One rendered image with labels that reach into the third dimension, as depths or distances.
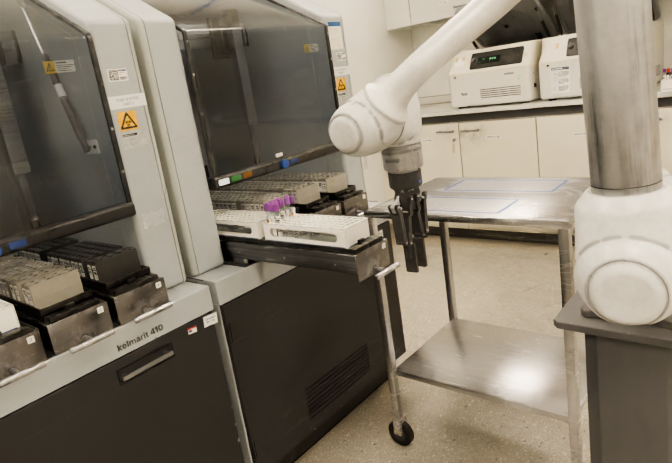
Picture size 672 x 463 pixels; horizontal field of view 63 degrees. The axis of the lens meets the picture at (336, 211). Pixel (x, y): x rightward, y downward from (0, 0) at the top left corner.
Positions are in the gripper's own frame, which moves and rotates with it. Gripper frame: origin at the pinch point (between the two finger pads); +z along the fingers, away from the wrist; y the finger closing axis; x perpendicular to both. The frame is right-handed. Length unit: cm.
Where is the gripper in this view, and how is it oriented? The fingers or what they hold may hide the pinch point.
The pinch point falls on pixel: (415, 255)
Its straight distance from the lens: 129.7
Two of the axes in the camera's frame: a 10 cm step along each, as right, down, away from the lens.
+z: 1.6, 9.6, 2.3
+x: 7.6, 0.3, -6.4
